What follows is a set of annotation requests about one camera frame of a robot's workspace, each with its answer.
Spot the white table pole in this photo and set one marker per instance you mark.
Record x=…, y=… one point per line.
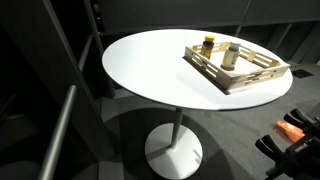
x=177, y=128

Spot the long grey metal railing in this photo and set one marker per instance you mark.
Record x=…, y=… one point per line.
x=59, y=131

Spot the black floor plate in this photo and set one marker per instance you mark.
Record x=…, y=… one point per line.
x=302, y=73

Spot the white bottle with yellowish label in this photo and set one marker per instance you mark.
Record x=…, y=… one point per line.
x=229, y=60

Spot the white round table base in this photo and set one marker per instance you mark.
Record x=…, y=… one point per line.
x=173, y=161

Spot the brown bottle with yellow lid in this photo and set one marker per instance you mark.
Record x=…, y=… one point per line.
x=207, y=49

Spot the short grey metal railing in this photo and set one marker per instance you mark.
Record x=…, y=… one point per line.
x=85, y=53

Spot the large black clamp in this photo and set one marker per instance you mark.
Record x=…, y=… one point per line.
x=286, y=156

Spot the wooden slatted tray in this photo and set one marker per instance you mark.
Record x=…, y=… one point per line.
x=233, y=81

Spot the orange object on floor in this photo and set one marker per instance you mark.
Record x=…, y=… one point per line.
x=289, y=130

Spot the thin grey slanted pole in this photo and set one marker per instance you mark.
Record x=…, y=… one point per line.
x=242, y=18

